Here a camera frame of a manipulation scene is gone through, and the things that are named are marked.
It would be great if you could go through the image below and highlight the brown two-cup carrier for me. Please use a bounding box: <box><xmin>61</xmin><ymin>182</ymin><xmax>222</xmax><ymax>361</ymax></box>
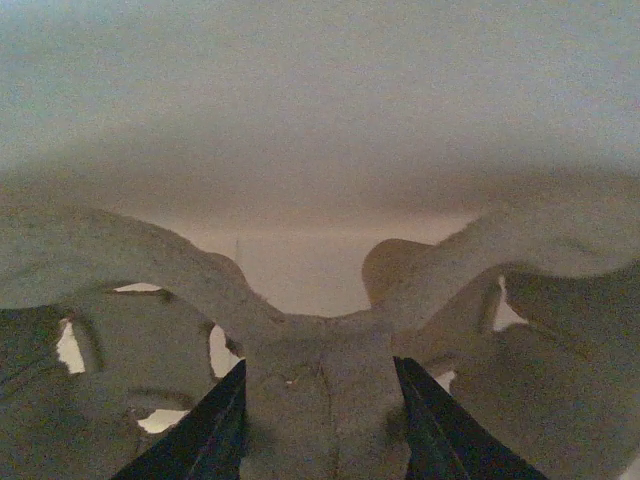
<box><xmin>1</xmin><ymin>198</ymin><xmax>639</xmax><ymax>479</ymax></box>

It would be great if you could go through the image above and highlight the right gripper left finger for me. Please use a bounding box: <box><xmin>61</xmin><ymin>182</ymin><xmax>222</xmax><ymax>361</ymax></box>
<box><xmin>114</xmin><ymin>360</ymin><xmax>246</xmax><ymax>480</ymax></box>

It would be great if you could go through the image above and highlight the brown paper bag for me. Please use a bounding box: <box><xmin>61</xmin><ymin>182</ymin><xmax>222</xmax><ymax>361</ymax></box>
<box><xmin>0</xmin><ymin>0</ymin><xmax>640</xmax><ymax>319</ymax></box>

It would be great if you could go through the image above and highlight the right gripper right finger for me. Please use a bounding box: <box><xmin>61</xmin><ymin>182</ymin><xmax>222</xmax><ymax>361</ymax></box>
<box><xmin>394</xmin><ymin>357</ymin><xmax>545</xmax><ymax>480</ymax></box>

